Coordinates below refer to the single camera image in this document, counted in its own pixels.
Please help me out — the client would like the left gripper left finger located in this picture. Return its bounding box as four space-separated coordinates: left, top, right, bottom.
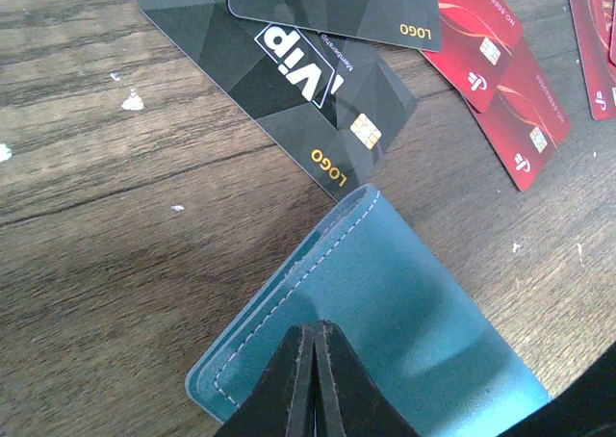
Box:
216 325 314 437

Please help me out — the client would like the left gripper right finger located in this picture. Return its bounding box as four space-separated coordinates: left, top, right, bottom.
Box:
314 321 417 436

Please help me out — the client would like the teal leather card holder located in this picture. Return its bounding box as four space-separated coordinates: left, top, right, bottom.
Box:
185 185 550 436

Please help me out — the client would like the black card near holder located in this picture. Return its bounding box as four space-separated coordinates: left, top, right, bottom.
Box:
139 0 417 200

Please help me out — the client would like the red VIP card far right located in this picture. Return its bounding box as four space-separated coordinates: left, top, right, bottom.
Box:
569 0 615 120

